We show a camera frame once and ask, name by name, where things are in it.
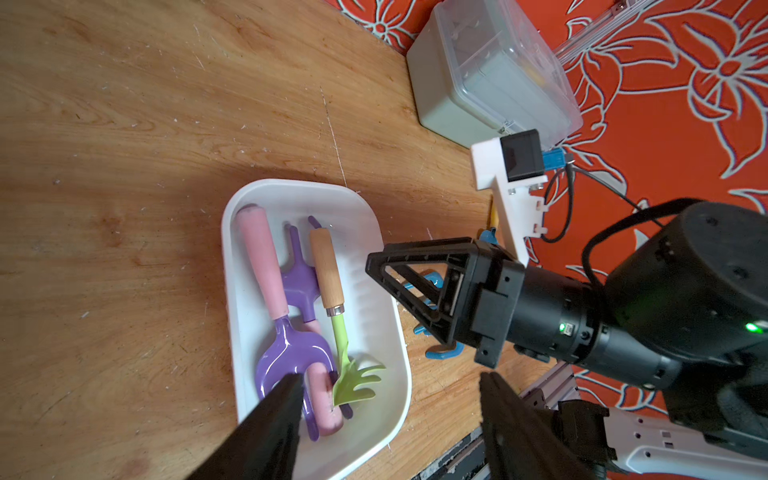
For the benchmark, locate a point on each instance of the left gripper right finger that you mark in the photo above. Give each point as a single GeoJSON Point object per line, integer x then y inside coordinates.
{"type": "Point", "coordinates": [518, 444]}

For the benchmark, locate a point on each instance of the narrow purple rake pink handle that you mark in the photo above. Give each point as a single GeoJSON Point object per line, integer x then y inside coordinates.
{"type": "Point", "coordinates": [292, 352]}

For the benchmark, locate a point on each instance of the grey lidded plastic toolbox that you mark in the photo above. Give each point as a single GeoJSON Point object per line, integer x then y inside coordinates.
{"type": "Point", "coordinates": [480, 70]}

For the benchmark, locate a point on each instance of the green rake wooden handle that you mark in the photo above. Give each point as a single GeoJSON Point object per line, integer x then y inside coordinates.
{"type": "Point", "coordinates": [352, 382]}

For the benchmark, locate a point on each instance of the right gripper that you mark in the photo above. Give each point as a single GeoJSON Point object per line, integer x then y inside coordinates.
{"type": "Point", "coordinates": [482, 283]}

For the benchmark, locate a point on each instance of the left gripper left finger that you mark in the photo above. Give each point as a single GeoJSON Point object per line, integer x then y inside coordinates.
{"type": "Point", "coordinates": [264, 445]}

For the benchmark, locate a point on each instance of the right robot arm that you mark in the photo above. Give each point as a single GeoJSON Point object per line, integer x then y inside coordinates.
{"type": "Point", "coordinates": [674, 300]}

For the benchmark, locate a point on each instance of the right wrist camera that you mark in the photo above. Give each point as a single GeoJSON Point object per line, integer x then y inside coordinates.
{"type": "Point", "coordinates": [511, 167]}

